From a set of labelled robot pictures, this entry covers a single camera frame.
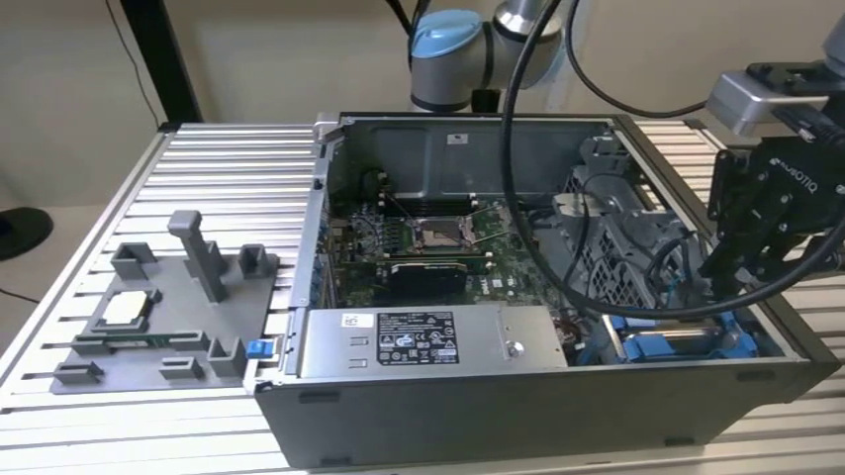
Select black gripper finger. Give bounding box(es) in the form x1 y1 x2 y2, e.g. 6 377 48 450
698 197 778 299
742 217 814 284

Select black disk wire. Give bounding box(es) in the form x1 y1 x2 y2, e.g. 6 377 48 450
643 235 704 303

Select hard disk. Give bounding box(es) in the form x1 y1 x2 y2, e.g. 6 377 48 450
610 310 761 366

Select grey perforated disk bay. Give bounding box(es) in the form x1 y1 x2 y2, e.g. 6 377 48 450
532 162 790 367

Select green motherboard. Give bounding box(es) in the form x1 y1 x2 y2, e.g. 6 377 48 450
327 197 576 318

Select silver power supply unit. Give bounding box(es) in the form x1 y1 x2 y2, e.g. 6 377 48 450
296 305 570 380

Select CPU socket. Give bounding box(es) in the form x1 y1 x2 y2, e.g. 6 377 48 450
409 216 478 254

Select black graphics card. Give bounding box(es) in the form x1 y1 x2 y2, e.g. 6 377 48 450
375 260 471 305

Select dark grey PC case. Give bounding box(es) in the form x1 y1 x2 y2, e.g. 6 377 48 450
243 111 845 470

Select grey parts rack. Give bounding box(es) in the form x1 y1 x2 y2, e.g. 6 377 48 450
50 210 283 397

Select green RAM stick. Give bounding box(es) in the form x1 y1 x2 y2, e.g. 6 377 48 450
73 333 203 346

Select silver CPU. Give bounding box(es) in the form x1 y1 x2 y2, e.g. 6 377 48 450
104 292 152 326

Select black round stand base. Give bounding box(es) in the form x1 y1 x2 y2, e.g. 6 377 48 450
0 206 54 261

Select black side camera mount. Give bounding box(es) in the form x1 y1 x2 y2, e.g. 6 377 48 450
707 147 755 225

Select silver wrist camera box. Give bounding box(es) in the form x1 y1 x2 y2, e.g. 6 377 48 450
704 61 834 139

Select thin black case wire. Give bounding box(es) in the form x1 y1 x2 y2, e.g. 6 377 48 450
566 170 667 278

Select red wire bundle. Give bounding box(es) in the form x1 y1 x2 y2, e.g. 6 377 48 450
552 316 595 353

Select locking lever wire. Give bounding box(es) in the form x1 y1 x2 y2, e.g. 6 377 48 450
478 207 514 243

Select thin black camera cable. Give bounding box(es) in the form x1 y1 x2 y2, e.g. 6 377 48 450
567 0 711 119

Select thick black hose cable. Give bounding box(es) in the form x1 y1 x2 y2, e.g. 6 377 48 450
499 0 845 321

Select black cables behind arm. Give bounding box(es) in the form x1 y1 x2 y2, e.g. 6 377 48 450
385 0 429 63

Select black upright post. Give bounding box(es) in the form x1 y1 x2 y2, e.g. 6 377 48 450
117 0 204 125

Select thin black wall cable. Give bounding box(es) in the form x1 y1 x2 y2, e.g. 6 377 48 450
102 0 174 134

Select thin black floor cable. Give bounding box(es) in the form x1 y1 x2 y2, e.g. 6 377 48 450
0 285 42 304

